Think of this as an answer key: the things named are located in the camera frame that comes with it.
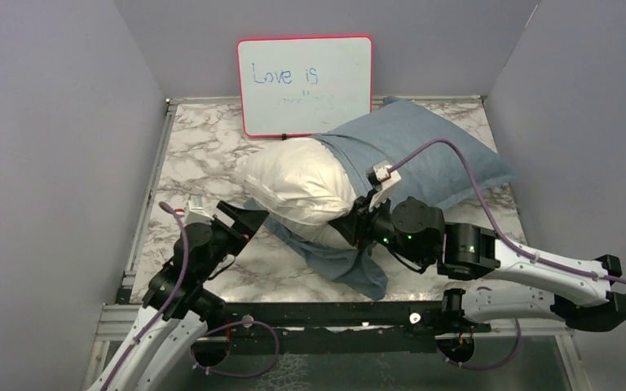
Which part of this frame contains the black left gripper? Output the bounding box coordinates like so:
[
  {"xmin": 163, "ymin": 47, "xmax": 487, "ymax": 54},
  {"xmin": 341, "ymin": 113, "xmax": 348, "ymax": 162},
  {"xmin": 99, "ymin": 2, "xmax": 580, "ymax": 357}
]
[{"xmin": 199, "ymin": 200, "xmax": 270, "ymax": 281}]

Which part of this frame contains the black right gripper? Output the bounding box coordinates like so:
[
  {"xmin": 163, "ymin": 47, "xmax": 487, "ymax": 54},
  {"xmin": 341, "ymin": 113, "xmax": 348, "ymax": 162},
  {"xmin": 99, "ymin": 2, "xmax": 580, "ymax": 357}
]
[{"xmin": 330, "ymin": 186, "xmax": 429, "ymax": 266}]

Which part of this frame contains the white pillow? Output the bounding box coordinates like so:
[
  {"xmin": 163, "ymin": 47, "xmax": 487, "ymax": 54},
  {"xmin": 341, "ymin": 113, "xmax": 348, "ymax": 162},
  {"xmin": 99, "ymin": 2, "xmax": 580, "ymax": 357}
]
[{"xmin": 236, "ymin": 138, "xmax": 357, "ymax": 250}]

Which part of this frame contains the blue pillowcase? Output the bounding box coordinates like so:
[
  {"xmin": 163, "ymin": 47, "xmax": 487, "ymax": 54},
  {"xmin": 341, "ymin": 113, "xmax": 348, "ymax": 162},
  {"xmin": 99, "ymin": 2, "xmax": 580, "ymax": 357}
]
[{"xmin": 246, "ymin": 97, "xmax": 514, "ymax": 300}]

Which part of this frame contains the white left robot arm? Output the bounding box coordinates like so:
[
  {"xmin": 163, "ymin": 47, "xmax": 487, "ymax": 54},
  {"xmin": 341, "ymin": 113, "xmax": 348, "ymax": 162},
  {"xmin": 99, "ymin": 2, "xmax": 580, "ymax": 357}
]
[{"xmin": 89, "ymin": 201, "xmax": 269, "ymax": 390}]

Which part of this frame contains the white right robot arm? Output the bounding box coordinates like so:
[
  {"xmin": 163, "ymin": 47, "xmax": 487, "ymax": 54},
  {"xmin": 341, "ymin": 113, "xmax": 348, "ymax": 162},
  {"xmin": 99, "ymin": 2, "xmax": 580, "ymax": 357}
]
[{"xmin": 329, "ymin": 197, "xmax": 626, "ymax": 332}]

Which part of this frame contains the red framed whiteboard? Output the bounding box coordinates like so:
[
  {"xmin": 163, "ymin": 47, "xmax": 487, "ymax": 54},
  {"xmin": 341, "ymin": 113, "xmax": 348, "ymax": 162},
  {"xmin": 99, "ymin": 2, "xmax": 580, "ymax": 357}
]
[{"xmin": 236, "ymin": 35, "xmax": 373, "ymax": 138}]

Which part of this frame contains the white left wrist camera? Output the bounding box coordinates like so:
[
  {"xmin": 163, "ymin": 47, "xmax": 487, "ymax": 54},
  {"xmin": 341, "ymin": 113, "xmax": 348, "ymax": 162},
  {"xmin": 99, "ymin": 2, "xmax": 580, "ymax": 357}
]
[{"xmin": 183, "ymin": 195, "xmax": 213, "ymax": 226}]

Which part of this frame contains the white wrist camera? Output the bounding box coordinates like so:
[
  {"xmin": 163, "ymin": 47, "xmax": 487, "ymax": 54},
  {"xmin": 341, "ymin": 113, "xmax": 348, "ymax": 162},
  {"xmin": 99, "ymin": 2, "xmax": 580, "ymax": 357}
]
[
  {"xmin": 183, "ymin": 195, "xmax": 213, "ymax": 226},
  {"xmin": 366, "ymin": 160, "xmax": 402, "ymax": 211}
]

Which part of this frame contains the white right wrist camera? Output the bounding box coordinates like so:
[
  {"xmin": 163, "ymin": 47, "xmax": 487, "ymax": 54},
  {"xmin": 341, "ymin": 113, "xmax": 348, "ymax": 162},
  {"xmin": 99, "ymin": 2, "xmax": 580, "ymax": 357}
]
[{"xmin": 366, "ymin": 160, "xmax": 402, "ymax": 211}]

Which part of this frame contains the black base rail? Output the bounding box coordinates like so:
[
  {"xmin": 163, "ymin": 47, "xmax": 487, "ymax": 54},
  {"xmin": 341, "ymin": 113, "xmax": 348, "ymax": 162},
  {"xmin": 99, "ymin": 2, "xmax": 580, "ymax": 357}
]
[{"xmin": 191, "ymin": 301, "xmax": 491, "ymax": 358}]

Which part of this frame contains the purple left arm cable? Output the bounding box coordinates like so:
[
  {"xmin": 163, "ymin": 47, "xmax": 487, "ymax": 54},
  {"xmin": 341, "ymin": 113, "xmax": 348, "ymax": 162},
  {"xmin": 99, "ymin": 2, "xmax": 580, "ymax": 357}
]
[{"xmin": 99, "ymin": 202, "xmax": 280, "ymax": 391}]

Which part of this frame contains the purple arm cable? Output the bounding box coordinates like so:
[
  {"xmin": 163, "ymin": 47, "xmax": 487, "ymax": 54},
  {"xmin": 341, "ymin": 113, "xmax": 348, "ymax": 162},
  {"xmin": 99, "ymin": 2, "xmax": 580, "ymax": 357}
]
[
  {"xmin": 388, "ymin": 138, "xmax": 626, "ymax": 373},
  {"xmin": 99, "ymin": 202, "xmax": 280, "ymax": 391}
]

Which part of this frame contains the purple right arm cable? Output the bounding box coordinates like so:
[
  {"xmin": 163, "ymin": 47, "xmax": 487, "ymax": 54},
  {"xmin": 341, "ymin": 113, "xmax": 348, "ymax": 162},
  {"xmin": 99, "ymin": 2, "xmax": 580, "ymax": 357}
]
[{"xmin": 388, "ymin": 138, "xmax": 626, "ymax": 373}]

